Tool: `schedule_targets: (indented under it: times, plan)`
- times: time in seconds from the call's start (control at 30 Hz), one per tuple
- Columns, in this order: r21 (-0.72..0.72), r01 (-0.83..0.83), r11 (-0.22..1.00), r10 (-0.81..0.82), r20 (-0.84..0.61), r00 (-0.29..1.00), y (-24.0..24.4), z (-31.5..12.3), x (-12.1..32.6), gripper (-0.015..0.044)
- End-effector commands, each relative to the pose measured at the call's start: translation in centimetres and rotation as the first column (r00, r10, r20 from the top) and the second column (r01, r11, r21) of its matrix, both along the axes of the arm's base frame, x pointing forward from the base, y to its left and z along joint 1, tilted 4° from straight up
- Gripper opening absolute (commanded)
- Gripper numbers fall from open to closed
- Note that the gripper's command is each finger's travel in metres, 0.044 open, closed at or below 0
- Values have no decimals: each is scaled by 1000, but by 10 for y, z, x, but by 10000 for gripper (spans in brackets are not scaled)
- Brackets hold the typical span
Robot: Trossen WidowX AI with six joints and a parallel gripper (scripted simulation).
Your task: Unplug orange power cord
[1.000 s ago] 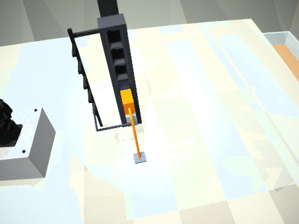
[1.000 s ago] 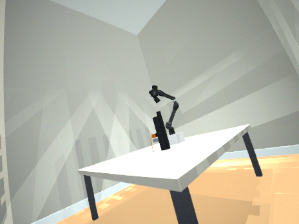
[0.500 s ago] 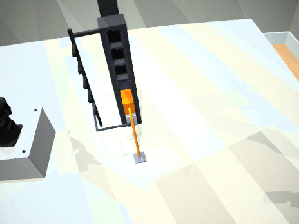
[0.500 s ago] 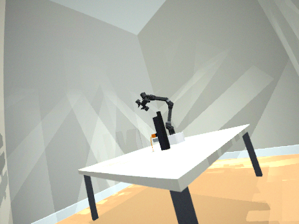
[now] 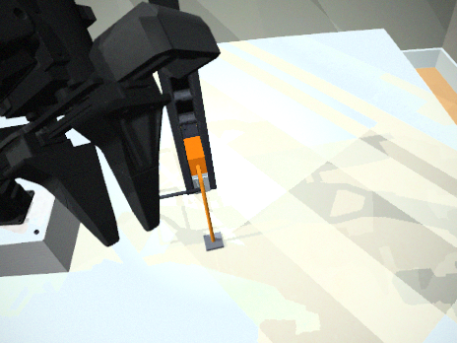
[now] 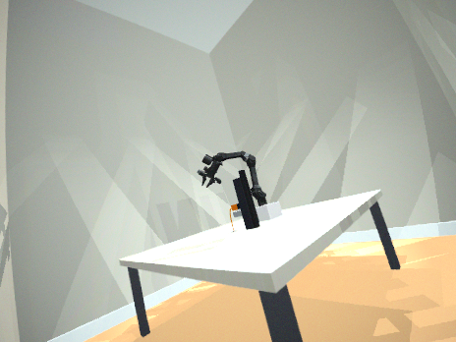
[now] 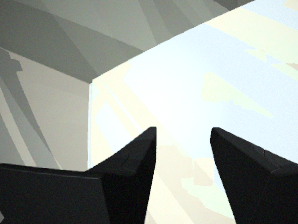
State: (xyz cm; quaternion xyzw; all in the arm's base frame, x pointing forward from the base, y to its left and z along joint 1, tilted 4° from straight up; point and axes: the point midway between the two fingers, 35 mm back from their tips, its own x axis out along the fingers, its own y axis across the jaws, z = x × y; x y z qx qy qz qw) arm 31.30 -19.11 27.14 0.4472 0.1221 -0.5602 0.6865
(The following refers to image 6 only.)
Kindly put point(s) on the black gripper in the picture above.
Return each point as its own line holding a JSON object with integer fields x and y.
{"x": 210, "y": 174}

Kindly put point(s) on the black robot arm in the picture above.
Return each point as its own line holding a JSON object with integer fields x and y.
{"x": 217, "y": 159}

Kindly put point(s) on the orange power plug with cord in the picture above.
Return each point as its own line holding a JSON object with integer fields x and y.
{"x": 234, "y": 207}

